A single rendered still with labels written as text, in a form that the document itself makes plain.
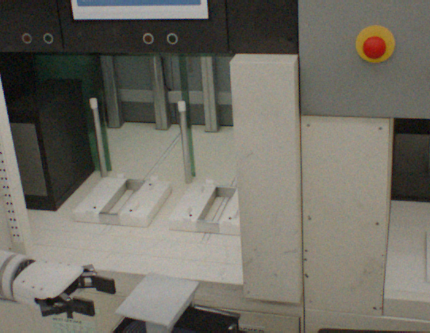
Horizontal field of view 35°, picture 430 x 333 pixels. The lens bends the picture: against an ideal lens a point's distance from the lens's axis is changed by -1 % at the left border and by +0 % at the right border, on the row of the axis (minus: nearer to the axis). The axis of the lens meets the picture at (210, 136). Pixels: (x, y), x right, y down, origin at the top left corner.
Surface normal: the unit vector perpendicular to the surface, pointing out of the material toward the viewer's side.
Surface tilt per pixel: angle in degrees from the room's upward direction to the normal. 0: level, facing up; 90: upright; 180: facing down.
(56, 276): 5
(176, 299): 0
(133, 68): 90
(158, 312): 0
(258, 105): 90
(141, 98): 90
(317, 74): 90
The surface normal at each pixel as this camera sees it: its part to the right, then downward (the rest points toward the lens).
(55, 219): -0.07, -0.92
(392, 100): -0.27, 0.39
